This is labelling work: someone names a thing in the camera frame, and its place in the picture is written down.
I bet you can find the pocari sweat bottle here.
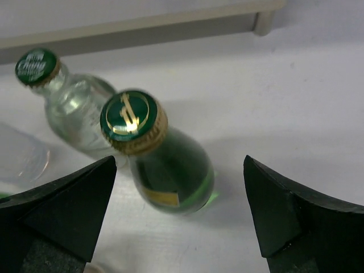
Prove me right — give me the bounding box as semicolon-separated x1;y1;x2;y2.
1;122;49;195

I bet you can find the rear clear glass bottle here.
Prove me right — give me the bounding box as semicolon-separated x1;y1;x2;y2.
15;48;127;168

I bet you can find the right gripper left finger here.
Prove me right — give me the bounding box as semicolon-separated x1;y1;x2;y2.
1;156;117;272

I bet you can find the green glass bottle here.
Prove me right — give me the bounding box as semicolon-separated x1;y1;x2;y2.
100;89;214;214

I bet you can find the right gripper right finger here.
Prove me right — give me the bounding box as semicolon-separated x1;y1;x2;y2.
243;156;363;272

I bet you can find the beige two-tier shelf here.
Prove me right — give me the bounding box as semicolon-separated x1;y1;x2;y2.
1;0;287;64

